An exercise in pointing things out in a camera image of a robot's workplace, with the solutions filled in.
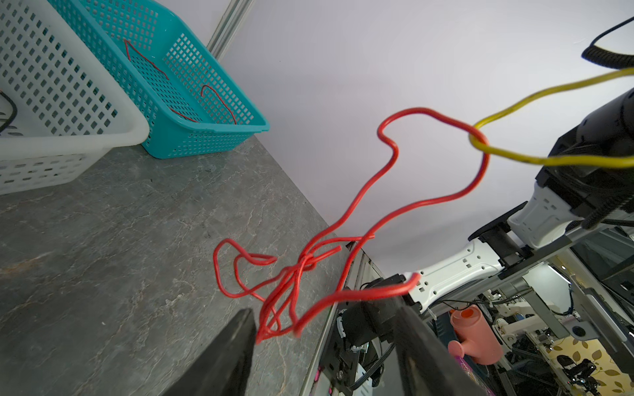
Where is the yellow cable bundle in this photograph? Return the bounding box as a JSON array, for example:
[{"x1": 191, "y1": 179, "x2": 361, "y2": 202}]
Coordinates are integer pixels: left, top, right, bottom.
[{"x1": 467, "y1": 66, "x2": 634, "y2": 169}]

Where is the black cable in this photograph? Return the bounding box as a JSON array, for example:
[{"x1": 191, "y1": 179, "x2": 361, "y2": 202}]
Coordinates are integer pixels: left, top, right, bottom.
[{"x1": 0, "y1": 91, "x2": 19, "y2": 135}]

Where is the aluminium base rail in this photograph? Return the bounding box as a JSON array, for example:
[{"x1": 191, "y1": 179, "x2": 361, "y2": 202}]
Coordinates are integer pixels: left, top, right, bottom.
[{"x1": 300, "y1": 252, "x2": 382, "y2": 395}]

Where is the middle white plastic basket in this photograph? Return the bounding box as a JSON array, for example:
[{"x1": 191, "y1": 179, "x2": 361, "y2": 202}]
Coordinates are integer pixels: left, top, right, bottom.
[{"x1": 1, "y1": 1, "x2": 150, "y2": 195}]

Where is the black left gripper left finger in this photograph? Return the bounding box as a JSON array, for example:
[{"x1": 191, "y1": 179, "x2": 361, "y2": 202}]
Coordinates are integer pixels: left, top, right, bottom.
[{"x1": 163, "y1": 309, "x2": 256, "y2": 396}]

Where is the teal plastic basket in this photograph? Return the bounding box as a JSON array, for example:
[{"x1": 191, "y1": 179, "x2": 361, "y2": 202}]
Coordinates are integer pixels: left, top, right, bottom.
[{"x1": 51, "y1": 0, "x2": 269, "y2": 159}]

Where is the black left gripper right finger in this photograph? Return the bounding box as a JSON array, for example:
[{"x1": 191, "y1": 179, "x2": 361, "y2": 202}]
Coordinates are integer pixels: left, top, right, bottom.
[{"x1": 393, "y1": 308, "x2": 486, "y2": 396}]

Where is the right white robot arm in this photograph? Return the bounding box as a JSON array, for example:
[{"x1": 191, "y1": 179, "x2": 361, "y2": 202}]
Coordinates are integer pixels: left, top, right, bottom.
[{"x1": 337, "y1": 17, "x2": 633, "y2": 347}]

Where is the red cable bundle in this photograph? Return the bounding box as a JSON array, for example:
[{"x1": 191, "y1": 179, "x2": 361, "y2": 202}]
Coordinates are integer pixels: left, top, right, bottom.
[{"x1": 212, "y1": 106, "x2": 491, "y2": 345}]

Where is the pink watering can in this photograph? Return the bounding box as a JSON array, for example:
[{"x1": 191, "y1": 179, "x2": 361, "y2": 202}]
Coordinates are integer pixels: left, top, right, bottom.
[{"x1": 447, "y1": 305, "x2": 504, "y2": 366}]

